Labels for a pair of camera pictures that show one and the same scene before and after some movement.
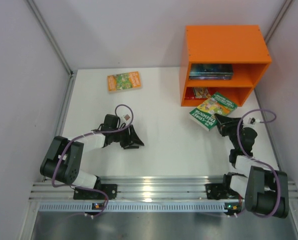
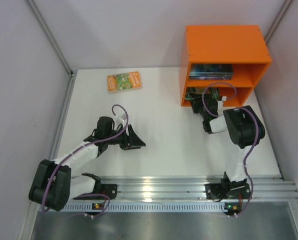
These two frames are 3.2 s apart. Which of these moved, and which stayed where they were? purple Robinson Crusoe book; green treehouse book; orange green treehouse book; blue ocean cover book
Moved: green treehouse book
Stayed: orange green treehouse book; blue ocean cover book; purple Robinson Crusoe book
